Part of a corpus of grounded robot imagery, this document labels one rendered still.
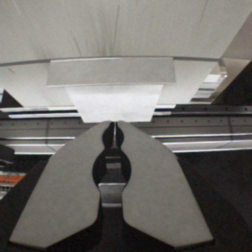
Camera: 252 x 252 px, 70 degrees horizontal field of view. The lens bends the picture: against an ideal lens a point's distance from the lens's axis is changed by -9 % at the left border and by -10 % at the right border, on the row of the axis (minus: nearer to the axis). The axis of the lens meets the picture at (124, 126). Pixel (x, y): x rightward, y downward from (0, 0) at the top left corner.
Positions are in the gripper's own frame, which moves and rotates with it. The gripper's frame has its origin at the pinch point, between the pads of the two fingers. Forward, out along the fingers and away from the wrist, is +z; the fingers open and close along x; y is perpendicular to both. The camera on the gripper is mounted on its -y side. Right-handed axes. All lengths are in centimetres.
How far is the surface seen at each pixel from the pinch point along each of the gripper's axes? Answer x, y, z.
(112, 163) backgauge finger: -1.4, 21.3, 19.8
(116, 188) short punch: -0.1, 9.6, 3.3
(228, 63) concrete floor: 103, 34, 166
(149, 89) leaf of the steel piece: 3.0, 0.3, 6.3
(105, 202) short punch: -1.3, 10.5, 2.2
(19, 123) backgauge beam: -25.1, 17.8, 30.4
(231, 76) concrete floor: 119, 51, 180
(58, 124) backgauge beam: -14.7, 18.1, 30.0
